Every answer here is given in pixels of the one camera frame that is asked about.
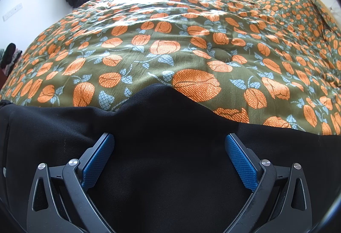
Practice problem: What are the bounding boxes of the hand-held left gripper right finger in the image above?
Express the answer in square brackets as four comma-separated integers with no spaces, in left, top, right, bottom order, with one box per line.
[225,132,313,233]

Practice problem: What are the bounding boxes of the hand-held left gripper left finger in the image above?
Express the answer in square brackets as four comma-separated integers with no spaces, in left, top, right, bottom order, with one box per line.
[27,132,116,233]

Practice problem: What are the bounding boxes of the black pants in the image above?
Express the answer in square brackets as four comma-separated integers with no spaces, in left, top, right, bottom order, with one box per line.
[0,83,341,233]

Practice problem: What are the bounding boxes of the orange floral green quilt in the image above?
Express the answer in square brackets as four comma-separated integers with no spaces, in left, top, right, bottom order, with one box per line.
[0,0,341,135]

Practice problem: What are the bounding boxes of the black fuzzy item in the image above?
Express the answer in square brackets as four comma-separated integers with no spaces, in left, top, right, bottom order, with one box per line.
[0,43,16,69]

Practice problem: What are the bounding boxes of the white wall switch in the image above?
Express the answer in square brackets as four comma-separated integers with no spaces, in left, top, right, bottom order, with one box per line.
[3,3,22,21]

